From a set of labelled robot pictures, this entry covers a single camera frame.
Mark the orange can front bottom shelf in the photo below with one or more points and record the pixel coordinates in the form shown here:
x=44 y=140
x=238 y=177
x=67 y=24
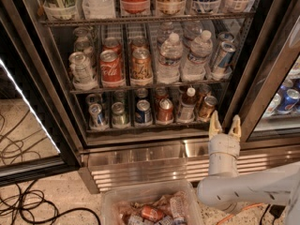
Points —
x=209 y=104

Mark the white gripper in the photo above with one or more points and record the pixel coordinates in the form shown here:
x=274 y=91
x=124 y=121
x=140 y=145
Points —
x=224 y=144

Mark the orange can behind bottom shelf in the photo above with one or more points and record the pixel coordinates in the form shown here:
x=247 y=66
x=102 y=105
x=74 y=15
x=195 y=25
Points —
x=203 y=91

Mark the clear plastic bin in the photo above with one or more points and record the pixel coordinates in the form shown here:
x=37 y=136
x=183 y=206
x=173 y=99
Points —
x=149 y=193

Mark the red can bottom shelf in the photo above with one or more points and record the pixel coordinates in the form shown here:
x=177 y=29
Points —
x=165 y=110

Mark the red coca-cola can middle shelf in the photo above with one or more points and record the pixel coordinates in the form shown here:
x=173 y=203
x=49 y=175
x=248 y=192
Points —
x=111 y=70

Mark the water bottle middle right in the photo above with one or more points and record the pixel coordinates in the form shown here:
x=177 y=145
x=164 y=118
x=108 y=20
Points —
x=200 y=51

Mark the gold can middle shelf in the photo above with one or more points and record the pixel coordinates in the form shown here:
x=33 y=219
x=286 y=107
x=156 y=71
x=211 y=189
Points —
x=141 y=64

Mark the fridge glass door right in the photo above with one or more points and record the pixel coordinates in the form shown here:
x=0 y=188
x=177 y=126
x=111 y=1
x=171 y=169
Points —
x=274 y=54

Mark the black power plug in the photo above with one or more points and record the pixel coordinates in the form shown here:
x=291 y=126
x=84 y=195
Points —
x=276 y=210

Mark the open fridge door left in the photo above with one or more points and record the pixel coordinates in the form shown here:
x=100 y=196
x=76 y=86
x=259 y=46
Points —
x=35 y=141

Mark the fridge bottom grille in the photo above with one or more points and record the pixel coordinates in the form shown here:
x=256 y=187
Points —
x=105 y=171

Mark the green can bottom shelf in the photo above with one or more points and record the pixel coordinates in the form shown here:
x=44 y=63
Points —
x=119 y=114

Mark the blue pepsi can bottom shelf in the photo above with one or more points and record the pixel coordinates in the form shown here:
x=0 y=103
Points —
x=143 y=113

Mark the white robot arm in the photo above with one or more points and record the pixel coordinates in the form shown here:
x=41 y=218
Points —
x=225 y=189

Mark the blue silver slim can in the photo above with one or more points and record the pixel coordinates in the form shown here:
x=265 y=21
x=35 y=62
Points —
x=223 y=57

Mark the brown bottle white cap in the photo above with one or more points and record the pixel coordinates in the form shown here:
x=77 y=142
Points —
x=187 y=104

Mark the red can in bin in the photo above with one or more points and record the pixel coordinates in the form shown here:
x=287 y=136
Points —
x=152 y=214

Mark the water bottle middle left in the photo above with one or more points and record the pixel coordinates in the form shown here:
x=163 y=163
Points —
x=169 y=59

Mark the blue white can bottom shelf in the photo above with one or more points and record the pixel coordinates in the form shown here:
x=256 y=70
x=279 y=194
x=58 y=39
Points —
x=97 y=115

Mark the silver can middle shelf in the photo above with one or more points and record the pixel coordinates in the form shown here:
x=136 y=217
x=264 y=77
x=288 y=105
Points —
x=80 y=65

